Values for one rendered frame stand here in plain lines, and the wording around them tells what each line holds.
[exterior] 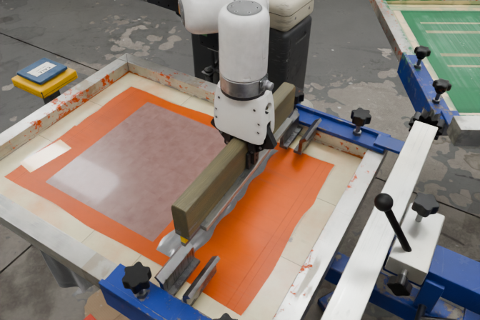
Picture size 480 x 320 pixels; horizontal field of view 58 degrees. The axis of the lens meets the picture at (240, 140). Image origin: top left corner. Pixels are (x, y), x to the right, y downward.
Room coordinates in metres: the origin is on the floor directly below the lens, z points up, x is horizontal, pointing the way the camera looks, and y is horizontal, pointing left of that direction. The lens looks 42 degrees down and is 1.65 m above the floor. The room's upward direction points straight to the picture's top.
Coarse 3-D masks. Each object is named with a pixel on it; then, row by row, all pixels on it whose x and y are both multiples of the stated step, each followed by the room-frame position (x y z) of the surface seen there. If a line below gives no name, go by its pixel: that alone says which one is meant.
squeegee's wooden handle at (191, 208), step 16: (288, 96) 0.71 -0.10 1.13; (288, 112) 0.71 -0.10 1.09; (240, 144) 0.56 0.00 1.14; (224, 160) 0.52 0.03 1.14; (240, 160) 0.55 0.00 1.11; (208, 176) 0.48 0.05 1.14; (224, 176) 0.50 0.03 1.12; (192, 192) 0.45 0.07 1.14; (208, 192) 0.46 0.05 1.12; (224, 192) 0.50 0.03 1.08; (176, 208) 0.42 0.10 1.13; (192, 208) 0.42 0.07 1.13; (208, 208) 0.46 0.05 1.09; (176, 224) 0.42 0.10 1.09; (192, 224) 0.42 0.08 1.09
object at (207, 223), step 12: (288, 120) 0.70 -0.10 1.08; (276, 132) 0.66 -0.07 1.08; (264, 156) 0.60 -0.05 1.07; (252, 168) 0.57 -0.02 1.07; (240, 180) 0.54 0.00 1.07; (228, 192) 0.51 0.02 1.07; (216, 204) 0.48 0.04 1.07; (228, 204) 0.49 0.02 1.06; (216, 216) 0.46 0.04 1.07; (204, 228) 0.43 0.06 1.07
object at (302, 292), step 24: (96, 72) 1.02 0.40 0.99; (120, 72) 1.05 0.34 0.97; (144, 72) 1.04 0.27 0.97; (168, 72) 1.02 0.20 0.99; (72, 96) 0.91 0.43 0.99; (24, 120) 0.81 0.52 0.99; (48, 120) 0.83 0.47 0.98; (0, 144) 0.72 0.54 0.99; (336, 144) 0.74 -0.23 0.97; (360, 168) 0.65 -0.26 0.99; (360, 192) 0.58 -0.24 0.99; (0, 216) 0.52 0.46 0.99; (24, 216) 0.52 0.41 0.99; (336, 216) 0.52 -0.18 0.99; (48, 240) 0.46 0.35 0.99; (72, 240) 0.46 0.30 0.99; (336, 240) 0.46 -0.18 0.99; (72, 264) 0.42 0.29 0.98; (96, 264) 0.41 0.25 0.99; (312, 264) 0.41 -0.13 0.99; (312, 288) 0.37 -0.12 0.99; (288, 312) 0.33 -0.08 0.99
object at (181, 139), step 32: (128, 96) 0.95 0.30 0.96; (96, 128) 0.82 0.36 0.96; (128, 128) 0.82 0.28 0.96; (160, 128) 0.82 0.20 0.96; (192, 128) 0.82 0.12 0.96; (160, 160) 0.71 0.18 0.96; (192, 160) 0.71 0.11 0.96; (288, 160) 0.71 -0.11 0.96; (320, 160) 0.71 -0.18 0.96; (256, 192) 0.61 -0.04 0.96; (288, 192) 0.61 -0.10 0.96
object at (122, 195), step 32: (64, 160) 0.71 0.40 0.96; (96, 160) 0.71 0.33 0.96; (128, 160) 0.71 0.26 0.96; (64, 192) 0.61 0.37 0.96; (96, 192) 0.61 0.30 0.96; (128, 192) 0.61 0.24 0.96; (160, 192) 0.61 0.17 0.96; (96, 224) 0.53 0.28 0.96; (128, 224) 0.53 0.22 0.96; (160, 224) 0.53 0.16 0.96; (224, 224) 0.53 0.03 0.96; (256, 224) 0.53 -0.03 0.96; (288, 224) 0.53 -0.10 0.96; (160, 256) 0.45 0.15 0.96; (224, 256) 0.45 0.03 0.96; (256, 256) 0.45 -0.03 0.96; (224, 288) 0.39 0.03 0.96; (256, 288) 0.39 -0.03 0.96
